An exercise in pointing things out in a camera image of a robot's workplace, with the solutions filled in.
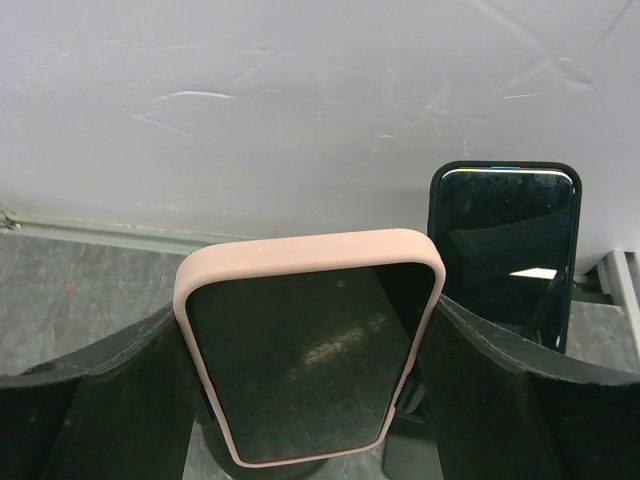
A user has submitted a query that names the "pink case smartphone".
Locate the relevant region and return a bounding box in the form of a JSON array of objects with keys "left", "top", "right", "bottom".
[{"left": 173, "top": 229, "right": 446, "bottom": 469}]

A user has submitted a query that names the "black smartphone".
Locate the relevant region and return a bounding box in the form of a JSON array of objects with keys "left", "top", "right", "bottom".
[{"left": 427, "top": 160, "right": 582, "bottom": 353}]

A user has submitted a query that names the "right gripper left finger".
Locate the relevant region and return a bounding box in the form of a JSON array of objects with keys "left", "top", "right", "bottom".
[{"left": 1, "top": 305, "right": 200, "bottom": 479}]

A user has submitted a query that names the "black round-base clamp phone stand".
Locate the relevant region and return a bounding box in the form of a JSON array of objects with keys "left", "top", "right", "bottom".
[{"left": 196, "top": 372, "right": 425, "bottom": 479}]

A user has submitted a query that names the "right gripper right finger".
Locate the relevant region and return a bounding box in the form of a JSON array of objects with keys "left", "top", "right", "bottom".
[{"left": 418, "top": 296, "right": 639, "bottom": 480}]

